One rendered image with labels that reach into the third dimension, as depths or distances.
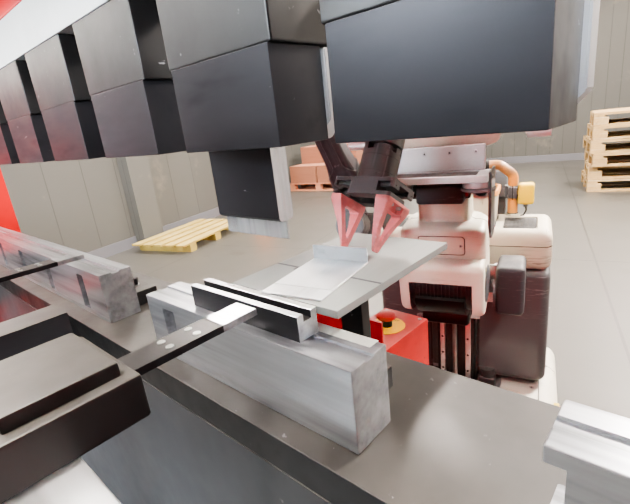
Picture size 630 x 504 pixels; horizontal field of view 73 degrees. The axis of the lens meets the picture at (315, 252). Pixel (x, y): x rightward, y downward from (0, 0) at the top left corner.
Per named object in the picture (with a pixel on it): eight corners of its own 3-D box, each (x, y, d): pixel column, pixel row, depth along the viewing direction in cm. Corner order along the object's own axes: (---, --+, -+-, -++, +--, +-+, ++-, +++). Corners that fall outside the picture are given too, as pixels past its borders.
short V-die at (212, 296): (318, 331, 47) (315, 306, 46) (300, 343, 45) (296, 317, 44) (212, 297, 60) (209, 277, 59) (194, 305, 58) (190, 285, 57)
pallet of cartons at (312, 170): (310, 183, 853) (306, 145, 831) (370, 181, 795) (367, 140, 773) (287, 192, 776) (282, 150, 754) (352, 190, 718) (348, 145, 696)
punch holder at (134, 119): (221, 146, 54) (196, -1, 49) (160, 154, 48) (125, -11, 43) (161, 150, 64) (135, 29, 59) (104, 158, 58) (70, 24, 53)
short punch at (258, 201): (296, 236, 44) (284, 143, 41) (282, 241, 43) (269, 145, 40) (236, 228, 51) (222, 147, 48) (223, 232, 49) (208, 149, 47)
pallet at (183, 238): (201, 225, 578) (200, 218, 575) (249, 226, 542) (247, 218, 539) (131, 253, 478) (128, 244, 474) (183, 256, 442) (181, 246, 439)
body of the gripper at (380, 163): (391, 189, 56) (404, 137, 57) (331, 187, 63) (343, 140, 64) (412, 205, 61) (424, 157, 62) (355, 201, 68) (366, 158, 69)
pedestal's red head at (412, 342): (429, 369, 91) (427, 291, 86) (386, 408, 80) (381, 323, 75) (356, 343, 105) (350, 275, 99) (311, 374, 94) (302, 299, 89)
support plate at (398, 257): (447, 248, 63) (447, 242, 63) (338, 319, 45) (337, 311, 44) (350, 237, 75) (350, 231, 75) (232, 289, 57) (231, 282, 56)
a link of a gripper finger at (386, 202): (375, 248, 55) (392, 180, 56) (333, 242, 60) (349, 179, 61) (399, 259, 61) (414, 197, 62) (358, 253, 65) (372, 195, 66)
